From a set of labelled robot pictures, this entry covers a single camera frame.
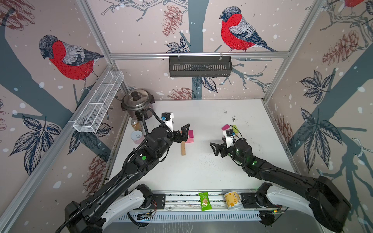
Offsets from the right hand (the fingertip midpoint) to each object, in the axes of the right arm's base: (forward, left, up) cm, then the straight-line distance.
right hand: (217, 139), depth 82 cm
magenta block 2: (+19, -10, -13) cm, 25 cm away
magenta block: (+11, +16, -13) cm, 24 cm away
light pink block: (+5, +16, -12) cm, 21 cm away
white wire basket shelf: (-1, +66, +18) cm, 68 cm away
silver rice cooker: (+24, +53, +6) cm, 58 cm away
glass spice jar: (+12, +53, -5) cm, 55 cm away
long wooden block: (0, +20, -12) cm, 24 cm away
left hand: (-1, +18, +18) cm, 26 cm away
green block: (+17, -16, -15) cm, 28 cm away
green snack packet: (-29, +7, -12) cm, 33 cm away
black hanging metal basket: (+51, +10, +17) cm, 55 cm away
